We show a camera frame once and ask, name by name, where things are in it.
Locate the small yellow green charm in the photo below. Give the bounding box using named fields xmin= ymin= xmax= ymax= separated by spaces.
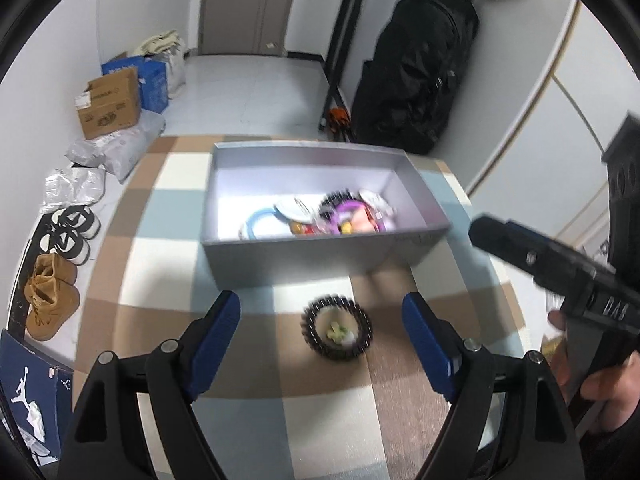
xmin=326 ymin=321 xmax=354 ymax=347

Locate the black bead bracelet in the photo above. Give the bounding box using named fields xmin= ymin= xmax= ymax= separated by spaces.
xmin=299 ymin=294 xmax=374 ymax=362

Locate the white red round case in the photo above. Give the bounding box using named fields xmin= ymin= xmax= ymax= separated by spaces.
xmin=273 ymin=197 xmax=314 ymax=224

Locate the clear ring red base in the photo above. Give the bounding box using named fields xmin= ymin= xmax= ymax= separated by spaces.
xmin=358 ymin=190 xmax=396 ymax=232

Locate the person right hand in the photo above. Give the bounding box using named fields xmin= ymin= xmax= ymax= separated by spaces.
xmin=548 ymin=310 xmax=640 ymax=434

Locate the navy jordan shoe box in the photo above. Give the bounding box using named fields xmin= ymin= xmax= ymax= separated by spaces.
xmin=1 ymin=330 xmax=73 ymax=458

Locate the brown suede boot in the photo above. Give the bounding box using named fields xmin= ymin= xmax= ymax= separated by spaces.
xmin=24 ymin=254 xmax=77 ymax=302
xmin=24 ymin=276 xmax=80 ymax=341

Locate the black white sneaker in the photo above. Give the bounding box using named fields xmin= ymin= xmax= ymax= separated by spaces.
xmin=51 ymin=205 xmax=102 ymax=240
xmin=39 ymin=228 xmax=90 ymax=266

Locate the checkered table cloth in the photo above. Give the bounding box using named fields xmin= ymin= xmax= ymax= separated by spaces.
xmin=73 ymin=136 xmax=529 ymax=479

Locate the white plastic bag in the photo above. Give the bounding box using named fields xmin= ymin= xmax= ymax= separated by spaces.
xmin=41 ymin=167 xmax=106 ymax=212

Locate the grey cardboard box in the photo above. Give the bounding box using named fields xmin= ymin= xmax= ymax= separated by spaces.
xmin=201 ymin=141 xmax=450 ymax=289

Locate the grey plastic mail bag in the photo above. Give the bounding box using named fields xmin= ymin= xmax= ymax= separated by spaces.
xmin=65 ymin=110 xmax=166 ymax=183

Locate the black backpack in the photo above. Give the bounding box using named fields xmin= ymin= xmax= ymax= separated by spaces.
xmin=352 ymin=0 xmax=480 ymax=155

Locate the orange black tool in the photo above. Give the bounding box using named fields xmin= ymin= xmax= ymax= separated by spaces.
xmin=320 ymin=107 xmax=352 ymax=142

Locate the brown cardboard box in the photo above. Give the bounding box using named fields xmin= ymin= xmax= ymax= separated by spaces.
xmin=75 ymin=67 xmax=141 ymax=140

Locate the blue cardboard box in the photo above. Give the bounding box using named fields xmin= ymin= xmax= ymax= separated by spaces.
xmin=101 ymin=55 xmax=169 ymax=114

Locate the white bag with clothes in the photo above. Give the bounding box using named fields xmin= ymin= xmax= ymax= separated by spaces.
xmin=132 ymin=29 xmax=188 ymax=100

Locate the grey door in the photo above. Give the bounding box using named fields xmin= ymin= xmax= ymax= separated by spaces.
xmin=198 ymin=0 xmax=293 ymax=56

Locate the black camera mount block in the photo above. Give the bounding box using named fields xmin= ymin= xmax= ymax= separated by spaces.
xmin=602 ymin=114 xmax=640 ymax=288

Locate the blue ring toy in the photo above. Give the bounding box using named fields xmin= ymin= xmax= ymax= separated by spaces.
xmin=239 ymin=207 xmax=283 ymax=240

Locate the purple ring doll toy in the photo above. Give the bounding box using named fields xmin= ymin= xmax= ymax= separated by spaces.
xmin=318 ymin=190 xmax=378 ymax=235

